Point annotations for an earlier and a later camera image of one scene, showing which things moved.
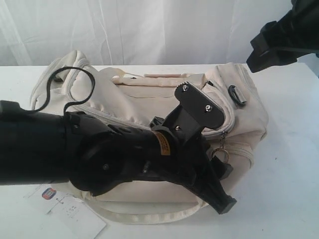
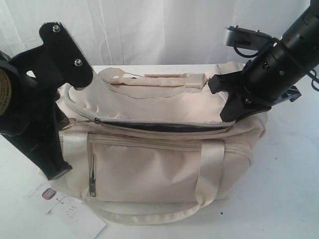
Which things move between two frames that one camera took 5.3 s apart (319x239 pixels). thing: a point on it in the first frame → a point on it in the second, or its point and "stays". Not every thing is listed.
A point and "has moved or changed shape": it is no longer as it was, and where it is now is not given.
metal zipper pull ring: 221,147 has moved or changed shape
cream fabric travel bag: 134,99 stays
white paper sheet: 71,218 stays
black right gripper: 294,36 → 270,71
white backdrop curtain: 219,33 stays
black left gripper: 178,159 → 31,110
